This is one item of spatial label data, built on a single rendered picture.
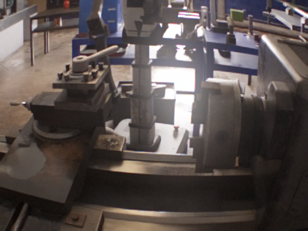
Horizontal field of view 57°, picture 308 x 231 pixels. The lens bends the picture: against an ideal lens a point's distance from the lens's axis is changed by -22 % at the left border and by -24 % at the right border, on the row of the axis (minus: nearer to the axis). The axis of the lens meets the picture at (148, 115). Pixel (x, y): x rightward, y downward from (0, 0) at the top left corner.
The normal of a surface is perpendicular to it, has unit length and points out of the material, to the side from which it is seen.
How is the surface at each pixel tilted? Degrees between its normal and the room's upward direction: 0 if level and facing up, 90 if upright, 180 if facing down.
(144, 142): 90
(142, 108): 90
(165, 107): 90
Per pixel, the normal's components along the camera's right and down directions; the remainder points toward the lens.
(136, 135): -0.29, 0.45
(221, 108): -0.07, -0.34
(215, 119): -0.10, -0.11
